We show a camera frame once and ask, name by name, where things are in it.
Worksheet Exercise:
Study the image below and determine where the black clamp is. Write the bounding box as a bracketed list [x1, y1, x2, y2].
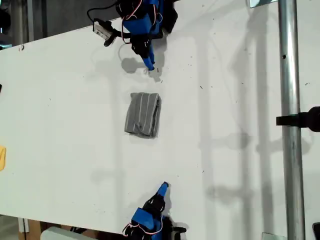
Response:
[275, 106, 320, 133]

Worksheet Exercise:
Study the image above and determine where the grey striped towel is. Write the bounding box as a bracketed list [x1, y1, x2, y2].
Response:
[124, 91, 163, 139]

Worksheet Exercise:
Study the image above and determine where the metal table bracket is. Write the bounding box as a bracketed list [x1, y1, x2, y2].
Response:
[248, 0, 278, 9]

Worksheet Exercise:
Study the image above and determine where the white box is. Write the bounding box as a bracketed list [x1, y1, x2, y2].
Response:
[39, 226, 99, 240]

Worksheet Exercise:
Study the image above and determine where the yellow object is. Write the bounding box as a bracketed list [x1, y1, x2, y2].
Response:
[0, 146, 7, 172]

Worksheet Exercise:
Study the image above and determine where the steel post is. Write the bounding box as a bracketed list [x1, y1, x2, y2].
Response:
[277, 0, 307, 240]

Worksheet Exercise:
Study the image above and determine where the camera black cable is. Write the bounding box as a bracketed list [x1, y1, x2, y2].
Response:
[86, 0, 119, 21]

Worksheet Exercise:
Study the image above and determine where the wooden table leg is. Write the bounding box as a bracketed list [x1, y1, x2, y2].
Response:
[17, 217, 42, 235]

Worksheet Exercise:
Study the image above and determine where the black object at table edge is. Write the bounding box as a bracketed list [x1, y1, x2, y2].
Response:
[311, 221, 320, 240]

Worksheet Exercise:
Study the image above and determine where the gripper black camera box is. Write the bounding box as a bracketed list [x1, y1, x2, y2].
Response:
[92, 18, 118, 48]

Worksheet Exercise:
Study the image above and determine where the camera black stalk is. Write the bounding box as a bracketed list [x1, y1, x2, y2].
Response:
[113, 28, 133, 41]

